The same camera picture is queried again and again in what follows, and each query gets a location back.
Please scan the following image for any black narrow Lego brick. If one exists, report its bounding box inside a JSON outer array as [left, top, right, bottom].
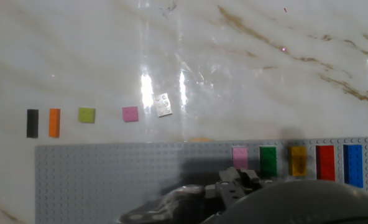
[[25, 108, 40, 139]]

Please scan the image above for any light pink Lego brick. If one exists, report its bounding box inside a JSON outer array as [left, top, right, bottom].
[[231, 146, 249, 170]]

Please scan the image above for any lime green square Lego brick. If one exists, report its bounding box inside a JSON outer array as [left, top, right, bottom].
[[77, 107, 96, 124]]

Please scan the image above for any white Lego brick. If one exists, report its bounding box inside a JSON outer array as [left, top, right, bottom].
[[154, 92, 173, 118]]

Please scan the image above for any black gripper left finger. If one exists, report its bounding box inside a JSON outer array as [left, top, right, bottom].
[[204, 166, 247, 208]]

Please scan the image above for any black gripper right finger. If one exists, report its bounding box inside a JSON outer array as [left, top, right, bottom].
[[239, 167, 262, 189]]

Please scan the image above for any magenta square Lego brick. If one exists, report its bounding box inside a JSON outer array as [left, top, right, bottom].
[[121, 106, 140, 123]]

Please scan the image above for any blue long Lego brick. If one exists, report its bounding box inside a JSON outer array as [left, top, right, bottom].
[[343, 144, 365, 189]]

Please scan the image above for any white marble pattern board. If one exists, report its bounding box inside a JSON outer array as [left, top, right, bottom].
[[0, 0, 368, 224]]

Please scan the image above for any grey Lego baseplate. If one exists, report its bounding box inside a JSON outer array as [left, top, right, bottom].
[[34, 136, 368, 224]]

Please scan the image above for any yellow Lego brick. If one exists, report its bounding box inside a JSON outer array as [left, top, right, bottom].
[[287, 146, 308, 177]]

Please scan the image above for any red long Lego brick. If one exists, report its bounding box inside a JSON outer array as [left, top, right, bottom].
[[315, 144, 336, 182]]

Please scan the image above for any orange narrow Lego brick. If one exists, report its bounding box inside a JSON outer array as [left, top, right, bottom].
[[48, 108, 62, 139]]

